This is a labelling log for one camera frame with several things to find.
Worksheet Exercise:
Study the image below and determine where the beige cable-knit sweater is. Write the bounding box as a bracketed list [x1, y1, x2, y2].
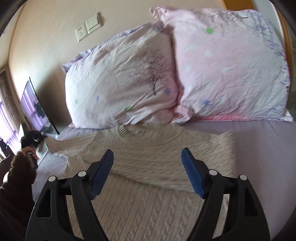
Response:
[46, 123, 236, 240]

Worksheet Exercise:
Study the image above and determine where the brown fuzzy sleeve forearm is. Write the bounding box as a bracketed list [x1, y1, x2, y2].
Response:
[1, 152, 36, 240]

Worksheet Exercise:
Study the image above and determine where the person's left hand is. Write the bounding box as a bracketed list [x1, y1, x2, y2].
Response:
[21, 147, 39, 161]

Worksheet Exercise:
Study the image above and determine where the flat screen television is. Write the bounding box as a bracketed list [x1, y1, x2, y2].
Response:
[20, 78, 59, 138]

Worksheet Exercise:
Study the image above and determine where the pink tree-print pillow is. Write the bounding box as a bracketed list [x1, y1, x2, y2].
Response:
[61, 21, 179, 128]

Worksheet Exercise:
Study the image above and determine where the pink star-print pillow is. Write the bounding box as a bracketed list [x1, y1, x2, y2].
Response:
[150, 6, 290, 123]

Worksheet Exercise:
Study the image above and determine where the white wall socket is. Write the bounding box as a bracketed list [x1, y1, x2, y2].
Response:
[75, 24, 88, 42]

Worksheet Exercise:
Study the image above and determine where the white wall switch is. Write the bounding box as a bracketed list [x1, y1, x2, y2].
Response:
[85, 13, 102, 34]

